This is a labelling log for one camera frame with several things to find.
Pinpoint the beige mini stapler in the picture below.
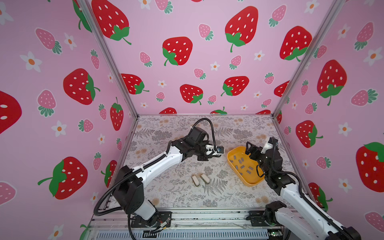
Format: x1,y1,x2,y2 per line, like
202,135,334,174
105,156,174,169
200,174,211,184
192,175,200,187

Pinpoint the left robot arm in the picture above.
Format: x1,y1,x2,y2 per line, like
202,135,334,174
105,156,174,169
94,118,224,227

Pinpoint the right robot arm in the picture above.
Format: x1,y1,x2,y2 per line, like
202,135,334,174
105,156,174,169
245,137,361,240

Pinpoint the yellow plastic tray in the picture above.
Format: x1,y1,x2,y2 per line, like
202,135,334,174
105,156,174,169
227,146,265,187

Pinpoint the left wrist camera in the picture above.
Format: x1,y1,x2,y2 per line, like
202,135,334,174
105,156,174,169
204,145,225,158

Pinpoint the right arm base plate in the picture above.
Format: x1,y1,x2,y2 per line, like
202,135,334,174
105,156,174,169
246,210,282,227

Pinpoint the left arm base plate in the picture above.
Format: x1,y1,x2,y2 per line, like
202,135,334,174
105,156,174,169
130,211,172,228

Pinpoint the aluminium frame rail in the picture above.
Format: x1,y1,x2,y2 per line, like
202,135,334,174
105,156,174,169
85,208,298,240

